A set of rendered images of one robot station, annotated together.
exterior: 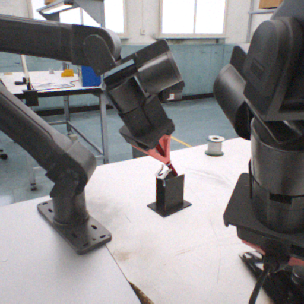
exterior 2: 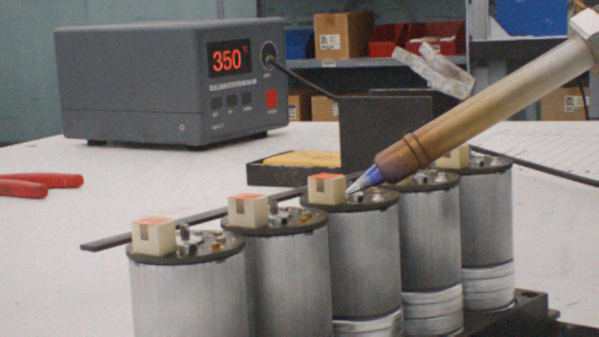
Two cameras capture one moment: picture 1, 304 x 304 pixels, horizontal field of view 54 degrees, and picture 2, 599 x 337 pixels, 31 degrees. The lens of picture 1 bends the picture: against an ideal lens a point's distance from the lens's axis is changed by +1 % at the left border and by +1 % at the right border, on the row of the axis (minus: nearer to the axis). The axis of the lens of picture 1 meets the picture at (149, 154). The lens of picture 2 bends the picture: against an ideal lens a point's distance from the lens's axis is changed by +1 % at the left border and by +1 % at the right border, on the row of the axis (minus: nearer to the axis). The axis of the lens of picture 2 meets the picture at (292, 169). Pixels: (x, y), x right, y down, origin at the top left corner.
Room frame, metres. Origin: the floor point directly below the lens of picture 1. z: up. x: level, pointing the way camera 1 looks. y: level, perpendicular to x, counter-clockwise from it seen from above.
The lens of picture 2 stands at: (0.50, -0.02, 0.86)
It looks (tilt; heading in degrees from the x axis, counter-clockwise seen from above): 9 degrees down; 233
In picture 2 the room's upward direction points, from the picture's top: 3 degrees counter-clockwise
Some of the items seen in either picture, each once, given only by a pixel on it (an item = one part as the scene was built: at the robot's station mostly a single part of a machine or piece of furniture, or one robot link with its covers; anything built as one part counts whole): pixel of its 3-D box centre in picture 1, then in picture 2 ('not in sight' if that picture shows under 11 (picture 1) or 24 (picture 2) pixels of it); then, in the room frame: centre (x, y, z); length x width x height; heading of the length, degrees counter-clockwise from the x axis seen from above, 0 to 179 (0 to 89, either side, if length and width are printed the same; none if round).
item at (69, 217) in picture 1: (69, 205); not in sight; (0.50, 0.16, 0.79); 0.20 x 0.07 x 0.08; 40
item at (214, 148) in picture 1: (214, 145); not in sight; (0.89, -0.21, 0.78); 0.06 x 0.06 x 0.05
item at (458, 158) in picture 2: not in sight; (453, 154); (0.29, -0.23, 0.82); 0.01 x 0.01 x 0.01; 12
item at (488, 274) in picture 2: not in sight; (470, 245); (0.28, -0.23, 0.79); 0.02 x 0.02 x 0.05
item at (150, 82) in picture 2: not in sight; (174, 82); (0.06, -0.77, 0.80); 0.15 x 0.12 x 0.10; 107
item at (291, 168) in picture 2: not in sight; (320, 168); (0.11, -0.52, 0.76); 0.07 x 0.05 x 0.02; 113
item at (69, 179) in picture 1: (72, 174); not in sight; (0.51, 0.15, 0.85); 0.09 x 0.06 x 0.06; 176
